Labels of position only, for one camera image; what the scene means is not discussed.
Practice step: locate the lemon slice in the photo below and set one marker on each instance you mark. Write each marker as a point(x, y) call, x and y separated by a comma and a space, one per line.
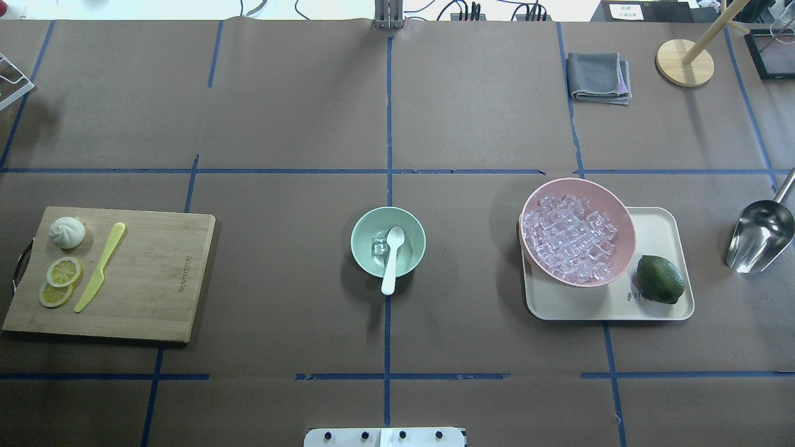
point(52, 296)
point(64, 272)

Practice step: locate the yellow plastic knife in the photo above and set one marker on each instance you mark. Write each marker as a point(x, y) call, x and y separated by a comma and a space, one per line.
point(98, 275)

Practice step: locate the beige plastic tray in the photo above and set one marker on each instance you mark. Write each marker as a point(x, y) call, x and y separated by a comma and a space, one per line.
point(657, 234)

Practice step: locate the white wire cup rack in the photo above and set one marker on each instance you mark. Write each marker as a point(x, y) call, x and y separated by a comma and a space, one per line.
point(14, 84)

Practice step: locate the pink bowl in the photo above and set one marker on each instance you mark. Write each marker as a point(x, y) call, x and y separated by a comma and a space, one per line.
point(601, 199)

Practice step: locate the folded grey cloth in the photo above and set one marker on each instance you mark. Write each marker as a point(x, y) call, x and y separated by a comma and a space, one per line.
point(599, 77)

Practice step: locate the wooden mug tree stand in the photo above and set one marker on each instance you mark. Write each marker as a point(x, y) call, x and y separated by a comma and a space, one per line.
point(688, 64)

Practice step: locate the clear ice cubes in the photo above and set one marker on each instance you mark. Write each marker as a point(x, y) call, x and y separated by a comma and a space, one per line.
point(570, 239)

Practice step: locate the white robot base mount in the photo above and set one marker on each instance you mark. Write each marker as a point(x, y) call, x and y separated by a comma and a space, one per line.
point(386, 436)

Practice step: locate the lower lemon slice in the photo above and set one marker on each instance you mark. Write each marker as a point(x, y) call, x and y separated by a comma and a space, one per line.
point(52, 296)

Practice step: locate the wooden cutting board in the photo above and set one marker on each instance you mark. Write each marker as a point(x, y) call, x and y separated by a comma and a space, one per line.
point(152, 282)

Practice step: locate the mint green bowl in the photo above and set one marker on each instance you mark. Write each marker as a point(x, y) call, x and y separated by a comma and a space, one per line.
point(375, 225)

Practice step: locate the green lime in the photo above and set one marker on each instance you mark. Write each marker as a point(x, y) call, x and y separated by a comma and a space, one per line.
point(659, 279)

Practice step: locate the white plastic spoon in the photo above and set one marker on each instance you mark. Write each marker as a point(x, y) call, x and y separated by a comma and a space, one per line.
point(395, 239)

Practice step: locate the steel ice scoop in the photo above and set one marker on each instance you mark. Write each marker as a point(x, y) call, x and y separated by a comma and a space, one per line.
point(763, 230)

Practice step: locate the upper lemon slice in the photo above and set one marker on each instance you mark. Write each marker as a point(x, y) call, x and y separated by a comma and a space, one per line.
point(64, 272)

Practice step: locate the single clear ice cube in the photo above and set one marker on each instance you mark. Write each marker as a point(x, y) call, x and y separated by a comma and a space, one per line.
point(379, 247)

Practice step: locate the mirror tray glass rack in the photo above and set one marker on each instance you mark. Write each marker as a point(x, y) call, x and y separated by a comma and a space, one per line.
point(772, 53)

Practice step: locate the aluminium frame post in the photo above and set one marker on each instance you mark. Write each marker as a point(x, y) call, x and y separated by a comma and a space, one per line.
point(389, 14)

